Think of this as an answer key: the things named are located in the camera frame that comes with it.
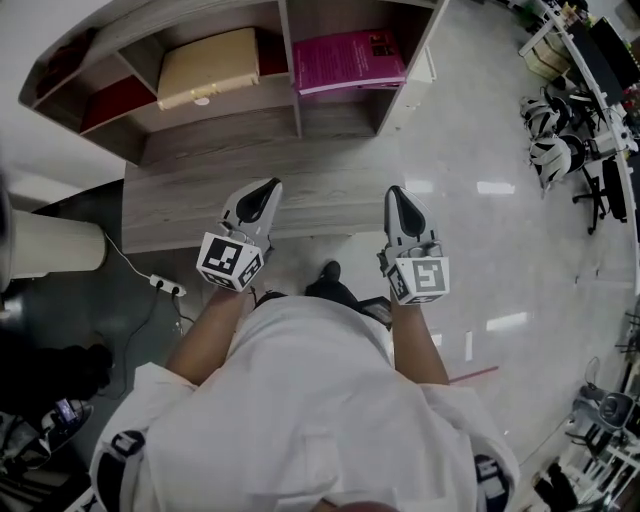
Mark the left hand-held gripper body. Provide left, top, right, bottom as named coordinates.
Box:
left=195, top=208, right=277, bottom=293

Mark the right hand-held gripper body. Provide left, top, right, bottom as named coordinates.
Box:
left=376, top=238, right=451, bottom=307

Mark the grey wooden desk with shelves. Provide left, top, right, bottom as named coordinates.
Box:
left=17, top=0, right=452, bottom=167

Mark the magenta book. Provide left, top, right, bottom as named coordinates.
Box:
left=291, top=28, right=408, bottom=98

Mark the person's left forearm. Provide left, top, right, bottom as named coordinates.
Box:
left=164, top=286, right=252, bottom=387

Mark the person's right forearm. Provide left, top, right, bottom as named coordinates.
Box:
left=389, top=299, right=450, bottom=387

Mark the long white office desk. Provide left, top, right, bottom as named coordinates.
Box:
left=518, top=0, right=640, bottom=162

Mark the black computer monitor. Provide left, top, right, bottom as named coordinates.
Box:
left=591, top=16, right=640, bottom=95

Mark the black waist-worn box device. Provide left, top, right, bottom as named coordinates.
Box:
left=359, top=296, right=395, bottom=332

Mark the white power strip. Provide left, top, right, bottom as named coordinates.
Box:
left=149, top=272, right=188, bottom=298

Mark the person's right leg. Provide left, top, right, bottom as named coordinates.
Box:
left=304, top=277, right=362, bottom=315

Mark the grey mesh office chair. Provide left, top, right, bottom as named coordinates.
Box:
left=518, top=94, right=567, bottom=137
left=528, top=133, right=587, bottom=197

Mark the person's white shirt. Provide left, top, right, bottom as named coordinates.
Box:
left=89, top=294, right=522, bottom=512

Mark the white fluted cylinder appliance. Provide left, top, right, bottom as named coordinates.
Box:
left=0, top=207, right=109, bottom=291

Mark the black office chair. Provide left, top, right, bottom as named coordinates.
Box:
left=571, top=156, right=630, bottom=237

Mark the black bag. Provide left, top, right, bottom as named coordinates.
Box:
left=28, top=344, right=115, bottom=417

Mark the stack of cardboard boxes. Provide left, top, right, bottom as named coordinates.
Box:
left=528, top=36, right=572, bottom=82

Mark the small screen device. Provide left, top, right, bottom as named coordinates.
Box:
left=41, top=396, right=95, bottom=442

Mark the black round fan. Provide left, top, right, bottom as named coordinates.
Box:
left=598, top=391, right=632, bottom=430

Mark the white power cable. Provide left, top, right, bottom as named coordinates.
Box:
left=103, top=230, right=154, bottom=279

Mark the black power cable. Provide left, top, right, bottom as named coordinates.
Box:
left=116, top=291, right=196, bottom=397

